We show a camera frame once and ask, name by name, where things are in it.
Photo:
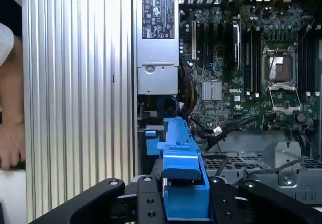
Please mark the silver chipset heatsink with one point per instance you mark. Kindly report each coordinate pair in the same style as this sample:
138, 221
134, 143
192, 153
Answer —
211, 90

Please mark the grey metal disk bay cage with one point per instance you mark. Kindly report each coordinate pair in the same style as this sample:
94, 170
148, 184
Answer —
284, 156

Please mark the open black PC case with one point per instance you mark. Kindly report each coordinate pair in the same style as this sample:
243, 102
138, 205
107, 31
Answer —
251, 143

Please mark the CPU socket with open cover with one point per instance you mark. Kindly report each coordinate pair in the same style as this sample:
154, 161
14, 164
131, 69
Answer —
281, 83

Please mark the white expansion slot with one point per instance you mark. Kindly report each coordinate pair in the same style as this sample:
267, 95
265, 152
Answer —
193, 40

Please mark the silver power supply unit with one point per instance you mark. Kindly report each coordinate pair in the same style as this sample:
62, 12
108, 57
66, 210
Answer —
157, 78

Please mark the green Dell motherboard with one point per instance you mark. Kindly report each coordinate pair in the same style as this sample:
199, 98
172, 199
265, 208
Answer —
226, 108

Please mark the black RAM slot bank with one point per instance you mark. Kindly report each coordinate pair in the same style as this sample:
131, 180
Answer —
252, 63
308, 63

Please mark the person bare hand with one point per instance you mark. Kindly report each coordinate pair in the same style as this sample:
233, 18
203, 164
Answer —
12, 146

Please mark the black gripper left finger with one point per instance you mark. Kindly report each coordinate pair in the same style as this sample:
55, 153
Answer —
95, 196

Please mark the white shirt sleeve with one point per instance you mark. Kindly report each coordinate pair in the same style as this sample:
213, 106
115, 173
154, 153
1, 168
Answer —
5, 42

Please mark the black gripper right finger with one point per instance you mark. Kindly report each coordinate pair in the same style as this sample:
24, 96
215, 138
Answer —
271, 204

